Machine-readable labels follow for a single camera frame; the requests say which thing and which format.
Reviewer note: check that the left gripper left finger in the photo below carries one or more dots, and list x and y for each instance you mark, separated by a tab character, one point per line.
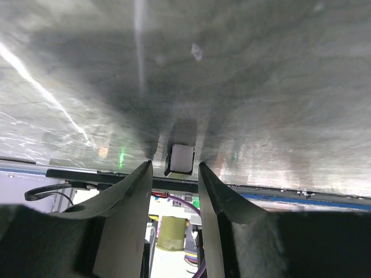
101	237

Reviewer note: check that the black pen cap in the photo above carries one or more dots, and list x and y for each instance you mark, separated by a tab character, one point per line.
180	161

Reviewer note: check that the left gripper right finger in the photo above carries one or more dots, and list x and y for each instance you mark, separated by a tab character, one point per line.
241	239

